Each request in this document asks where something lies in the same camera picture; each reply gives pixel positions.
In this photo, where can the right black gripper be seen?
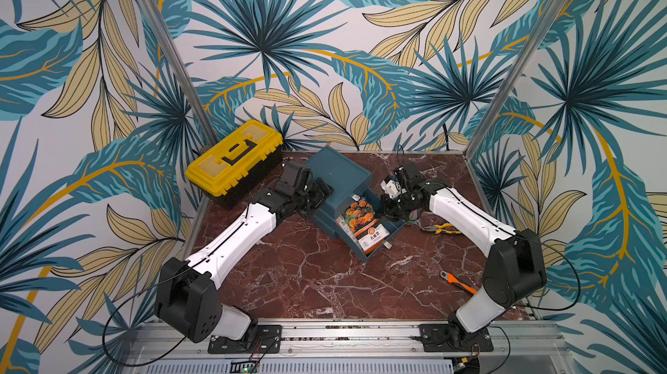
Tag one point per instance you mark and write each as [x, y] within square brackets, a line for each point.
[395, 204]

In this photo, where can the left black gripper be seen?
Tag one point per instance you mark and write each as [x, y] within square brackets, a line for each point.
[322, 191]

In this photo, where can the teal drawer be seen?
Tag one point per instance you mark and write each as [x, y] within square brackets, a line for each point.
[339, 200]
[393, 226]

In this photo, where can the teal top drawer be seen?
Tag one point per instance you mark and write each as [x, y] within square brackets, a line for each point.
[339, 200]

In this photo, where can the teal three-drawer cabinet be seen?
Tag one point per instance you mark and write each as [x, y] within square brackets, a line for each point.
[337, 171]

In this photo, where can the orange fruit seed bag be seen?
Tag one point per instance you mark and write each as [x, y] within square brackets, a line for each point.
[360, 223]

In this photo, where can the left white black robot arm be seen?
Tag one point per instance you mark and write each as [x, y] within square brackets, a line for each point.
[187, 291]

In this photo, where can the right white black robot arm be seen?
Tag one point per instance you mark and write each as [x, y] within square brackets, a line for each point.
[515, 267]

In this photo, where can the yellow black toolbox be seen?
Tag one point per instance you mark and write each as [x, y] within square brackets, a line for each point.
[232, 168]

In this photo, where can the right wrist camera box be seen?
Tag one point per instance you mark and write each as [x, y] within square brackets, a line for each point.
[404, 178]

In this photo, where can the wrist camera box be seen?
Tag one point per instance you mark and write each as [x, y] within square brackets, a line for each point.
[293, 179]
[404, 178]

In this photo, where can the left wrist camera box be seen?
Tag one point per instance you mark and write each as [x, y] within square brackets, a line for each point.
[293, 179]

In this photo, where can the yellow handled pliers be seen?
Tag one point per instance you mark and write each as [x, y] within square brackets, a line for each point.
[441, 229]

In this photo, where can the left aluminium corner post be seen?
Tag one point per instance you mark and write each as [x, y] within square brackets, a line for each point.
[164, 39]

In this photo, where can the aluminium corner post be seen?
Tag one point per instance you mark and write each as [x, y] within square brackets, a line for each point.
[541, 28]
[164, 39]

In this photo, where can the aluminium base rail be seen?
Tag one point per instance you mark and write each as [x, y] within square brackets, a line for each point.
[352, 346]

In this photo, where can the right aluminium corner post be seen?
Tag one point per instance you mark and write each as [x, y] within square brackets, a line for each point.
[541, 28]

